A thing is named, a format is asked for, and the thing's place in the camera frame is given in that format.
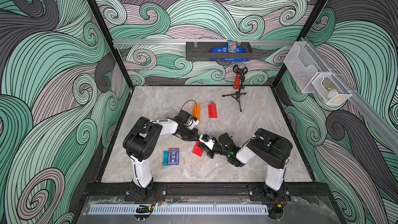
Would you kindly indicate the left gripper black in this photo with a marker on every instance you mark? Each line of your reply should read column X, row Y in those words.
column 194, row 132

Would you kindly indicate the red square paper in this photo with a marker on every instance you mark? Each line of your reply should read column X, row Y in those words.
column 198, row 150
column 212, row 110

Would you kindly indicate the orange square paper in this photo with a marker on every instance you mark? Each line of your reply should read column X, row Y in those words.
column 196, row 111

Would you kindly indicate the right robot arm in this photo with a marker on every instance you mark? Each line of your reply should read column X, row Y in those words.
column 273, row 149

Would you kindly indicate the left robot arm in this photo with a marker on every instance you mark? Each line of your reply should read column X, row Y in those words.
column 140, row 143

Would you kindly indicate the blue card box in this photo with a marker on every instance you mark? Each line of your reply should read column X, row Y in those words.
column 173, row 157

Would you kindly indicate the teal small block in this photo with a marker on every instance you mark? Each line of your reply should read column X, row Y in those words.
column 165, row 158

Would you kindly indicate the black mini tripod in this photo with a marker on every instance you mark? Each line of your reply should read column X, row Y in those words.
column 237, row 95

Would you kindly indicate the blue snack package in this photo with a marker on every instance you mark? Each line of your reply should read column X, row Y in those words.
column 231, row 47

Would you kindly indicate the clear plastic bin large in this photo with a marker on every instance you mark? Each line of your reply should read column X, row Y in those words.
column 302, row 67

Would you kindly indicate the clear plastic bin small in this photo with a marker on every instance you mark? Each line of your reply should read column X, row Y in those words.
column 331, row 90

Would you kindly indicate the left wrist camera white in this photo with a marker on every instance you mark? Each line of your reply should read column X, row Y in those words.
column 192, row 122

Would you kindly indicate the white slotted cable duct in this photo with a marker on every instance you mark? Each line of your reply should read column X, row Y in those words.
column 181, row 209

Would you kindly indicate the black wall shelf basket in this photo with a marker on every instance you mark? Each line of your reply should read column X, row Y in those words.
column 200, row 52

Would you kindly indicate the black front base frame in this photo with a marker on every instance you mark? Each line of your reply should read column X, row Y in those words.
column 167, row 191

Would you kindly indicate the aluminium rail back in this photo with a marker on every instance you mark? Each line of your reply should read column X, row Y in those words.
column 179, row 42

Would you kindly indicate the aluminium rail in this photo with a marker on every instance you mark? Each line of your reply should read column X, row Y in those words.
column 179, row 42
column 384, row 130

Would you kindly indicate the aluminium rail right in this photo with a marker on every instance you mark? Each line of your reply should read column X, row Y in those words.
column 384, row 130

